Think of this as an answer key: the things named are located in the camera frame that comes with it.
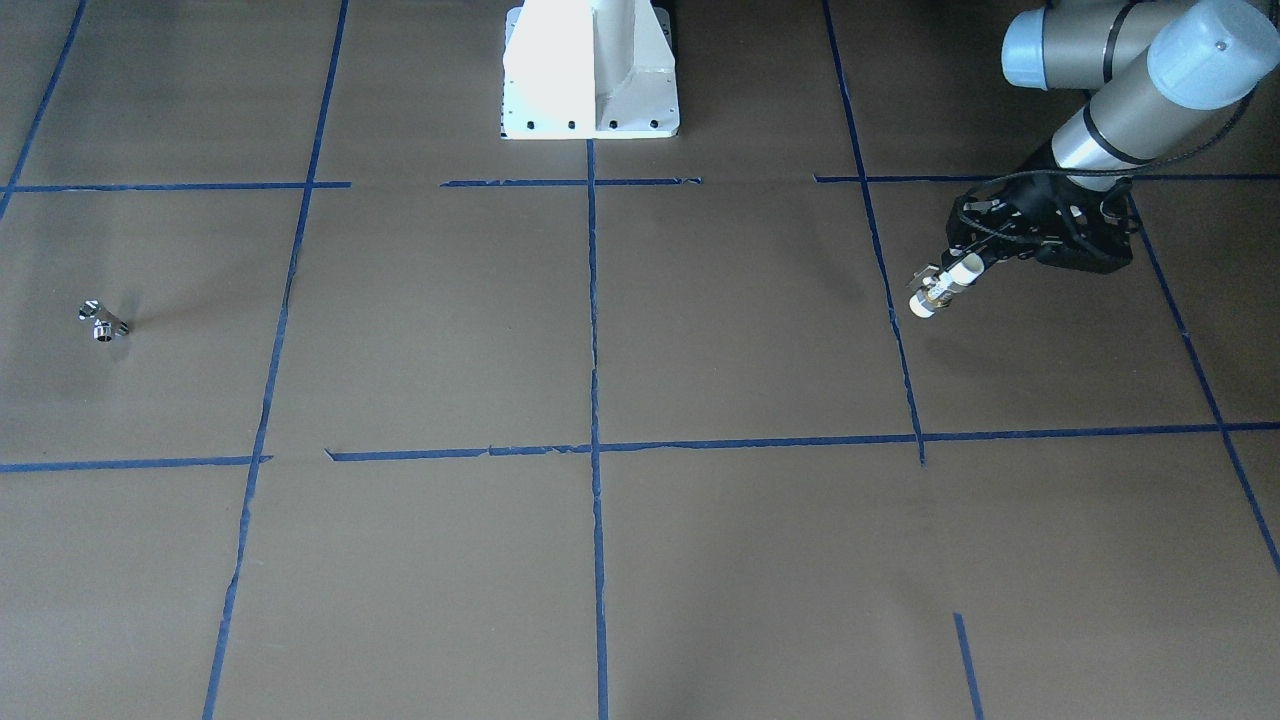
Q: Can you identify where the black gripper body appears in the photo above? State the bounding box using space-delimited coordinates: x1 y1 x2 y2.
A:
946 170 1140 274

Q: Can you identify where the white PPR brass valve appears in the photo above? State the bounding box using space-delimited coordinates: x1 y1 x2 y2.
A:
908 252 987 319

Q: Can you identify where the small metal valve handle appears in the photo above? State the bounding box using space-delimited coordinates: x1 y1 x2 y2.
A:
77 299 131 343

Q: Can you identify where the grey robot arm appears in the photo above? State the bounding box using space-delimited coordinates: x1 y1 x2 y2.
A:
911 1 1277 316

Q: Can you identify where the brown paper table mat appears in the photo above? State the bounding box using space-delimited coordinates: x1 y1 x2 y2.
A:
3 1 1277 719

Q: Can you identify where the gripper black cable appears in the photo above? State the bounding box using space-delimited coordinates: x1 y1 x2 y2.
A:
950 60 1263 263

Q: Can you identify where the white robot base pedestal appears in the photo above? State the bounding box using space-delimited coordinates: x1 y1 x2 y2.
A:
500 1 681 141

